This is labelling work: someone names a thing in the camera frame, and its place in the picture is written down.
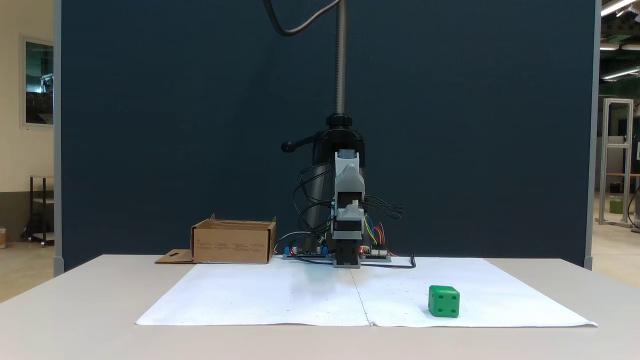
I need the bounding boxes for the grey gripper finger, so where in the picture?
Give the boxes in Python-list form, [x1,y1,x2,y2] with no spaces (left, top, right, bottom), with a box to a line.
[333,165,366,194]

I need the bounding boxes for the brown cardboard box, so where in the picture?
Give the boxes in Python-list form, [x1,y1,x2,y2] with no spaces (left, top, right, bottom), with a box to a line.
[155,214,277,265]

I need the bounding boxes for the circuit board with blue capacitors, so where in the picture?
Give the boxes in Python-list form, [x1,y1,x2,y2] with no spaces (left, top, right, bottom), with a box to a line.
[282,245,334,261]

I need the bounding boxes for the black cable on table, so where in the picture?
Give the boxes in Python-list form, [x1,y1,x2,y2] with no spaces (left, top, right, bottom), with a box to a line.
[360,254,417,270]

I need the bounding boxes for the aluminium profile frame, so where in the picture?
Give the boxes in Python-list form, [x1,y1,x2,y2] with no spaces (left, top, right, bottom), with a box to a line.
[598,98,635,229]

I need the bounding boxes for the black shelf cart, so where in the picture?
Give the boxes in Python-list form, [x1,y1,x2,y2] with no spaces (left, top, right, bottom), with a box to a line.
[21,175,55,247]

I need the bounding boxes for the coloured jumper wires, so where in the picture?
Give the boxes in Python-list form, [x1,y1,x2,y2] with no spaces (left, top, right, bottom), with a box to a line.
[364,215,389,251]

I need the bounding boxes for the grey hanging cable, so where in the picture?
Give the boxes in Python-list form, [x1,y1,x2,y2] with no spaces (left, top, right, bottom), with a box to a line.
[263,0,344,37]

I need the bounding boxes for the black grey tripod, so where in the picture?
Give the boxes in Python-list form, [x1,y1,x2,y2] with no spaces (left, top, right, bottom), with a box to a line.
[281,0,367,256]

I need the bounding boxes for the circuit board with jumper wires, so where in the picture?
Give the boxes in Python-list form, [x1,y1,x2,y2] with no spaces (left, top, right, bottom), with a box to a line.
[360,246,393,263]

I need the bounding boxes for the framed wall window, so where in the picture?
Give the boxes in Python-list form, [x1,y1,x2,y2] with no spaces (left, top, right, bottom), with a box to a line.
[20,35,55,130]

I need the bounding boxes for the green die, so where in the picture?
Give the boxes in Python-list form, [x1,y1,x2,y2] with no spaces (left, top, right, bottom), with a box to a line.
[428,285,460,318]

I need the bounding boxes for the white paper sheet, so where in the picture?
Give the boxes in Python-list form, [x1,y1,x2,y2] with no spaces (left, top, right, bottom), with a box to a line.
[135,263,371,327]
[350,257,599,329]

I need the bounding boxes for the white thin cable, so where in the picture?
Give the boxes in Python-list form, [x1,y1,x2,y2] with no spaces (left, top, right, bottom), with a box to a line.
[273,230,314,254]

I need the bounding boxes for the ceiling tube light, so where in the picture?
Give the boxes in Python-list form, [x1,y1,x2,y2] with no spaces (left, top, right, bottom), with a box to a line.
[600,0,639,17]
[601,67,640,81]

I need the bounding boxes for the dark blue partition panel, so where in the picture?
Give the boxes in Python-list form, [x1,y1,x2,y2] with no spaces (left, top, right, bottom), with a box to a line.
[54,0,601,276]

